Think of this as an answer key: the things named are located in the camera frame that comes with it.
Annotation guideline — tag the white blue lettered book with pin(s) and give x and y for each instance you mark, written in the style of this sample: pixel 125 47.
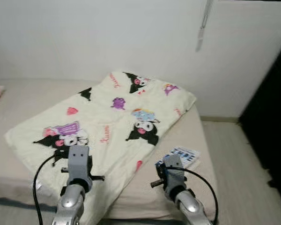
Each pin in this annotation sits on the white blue lettered book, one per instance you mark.
pixel 182 157

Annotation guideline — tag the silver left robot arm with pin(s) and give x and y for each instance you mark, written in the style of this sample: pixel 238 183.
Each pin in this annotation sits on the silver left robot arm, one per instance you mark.
pixel 70 206

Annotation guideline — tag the cream cartoon print quilt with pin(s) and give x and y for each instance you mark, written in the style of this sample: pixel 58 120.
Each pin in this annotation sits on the cream cartoon print quilt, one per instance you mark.
pixel 98 122

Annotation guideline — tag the mattress with beige sheet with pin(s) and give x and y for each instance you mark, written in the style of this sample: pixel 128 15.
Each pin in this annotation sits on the mattress with beige sheet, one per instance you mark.
pixel 192 136

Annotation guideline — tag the black fabric wardrobe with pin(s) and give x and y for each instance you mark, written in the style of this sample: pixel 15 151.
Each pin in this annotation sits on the black fabric wardrobe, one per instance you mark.
pixel 267 122

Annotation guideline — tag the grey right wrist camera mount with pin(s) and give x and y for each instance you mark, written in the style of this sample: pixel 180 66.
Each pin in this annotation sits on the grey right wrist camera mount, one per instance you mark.
pixel 174 173

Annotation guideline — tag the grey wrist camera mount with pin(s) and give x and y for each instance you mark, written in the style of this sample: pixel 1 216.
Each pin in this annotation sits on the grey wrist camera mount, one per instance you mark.
pixel 174 173
pixel 78 161

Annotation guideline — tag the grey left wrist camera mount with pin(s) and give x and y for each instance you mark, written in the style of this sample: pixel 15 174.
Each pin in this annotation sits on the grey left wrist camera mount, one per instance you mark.
pixel 78 161

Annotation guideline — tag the teal bed frame base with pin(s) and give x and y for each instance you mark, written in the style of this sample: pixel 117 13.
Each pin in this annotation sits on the teal bed frame base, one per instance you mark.
pixel 18 202

